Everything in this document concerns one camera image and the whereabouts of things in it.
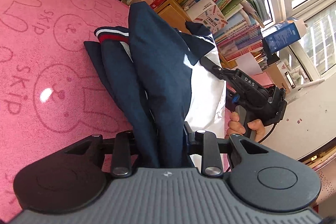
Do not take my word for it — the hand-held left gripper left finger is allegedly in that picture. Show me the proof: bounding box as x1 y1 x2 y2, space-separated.
64 130 135 179

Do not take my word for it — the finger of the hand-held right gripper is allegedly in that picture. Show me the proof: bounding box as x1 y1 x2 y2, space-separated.
201 56 238 81

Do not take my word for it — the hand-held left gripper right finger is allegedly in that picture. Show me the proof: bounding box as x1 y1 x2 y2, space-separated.
183 122 271 178

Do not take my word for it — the navy and white jacket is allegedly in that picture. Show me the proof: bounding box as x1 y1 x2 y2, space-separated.
83 1 227 169

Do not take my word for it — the person's right hand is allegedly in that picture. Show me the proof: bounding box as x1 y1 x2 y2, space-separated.
227 112 266 141

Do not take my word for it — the white paper sheet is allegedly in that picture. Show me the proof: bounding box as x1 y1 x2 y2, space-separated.
236 52 263 75

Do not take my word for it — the brown clipboard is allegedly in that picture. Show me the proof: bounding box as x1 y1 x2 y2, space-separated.
266 61 296 94

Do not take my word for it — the row of red blue books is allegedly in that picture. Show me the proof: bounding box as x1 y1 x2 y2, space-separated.
214 13 266 63

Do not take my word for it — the white plastic pipe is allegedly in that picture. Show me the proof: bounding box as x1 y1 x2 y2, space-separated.
289 67 326 104

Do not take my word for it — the white pencil print box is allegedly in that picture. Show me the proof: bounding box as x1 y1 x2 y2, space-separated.
187 0 228 30

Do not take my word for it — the blue carton box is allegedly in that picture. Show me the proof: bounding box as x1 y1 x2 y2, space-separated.
262 18 306 54

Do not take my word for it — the wooden desk organizer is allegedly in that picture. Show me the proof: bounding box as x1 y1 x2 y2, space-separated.
157 0 238 69

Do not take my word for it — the stack of pale green folders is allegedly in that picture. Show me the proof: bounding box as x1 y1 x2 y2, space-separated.
244 0 271 28

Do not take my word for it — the black cable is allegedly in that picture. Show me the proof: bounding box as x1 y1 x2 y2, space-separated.
256 120 278 143

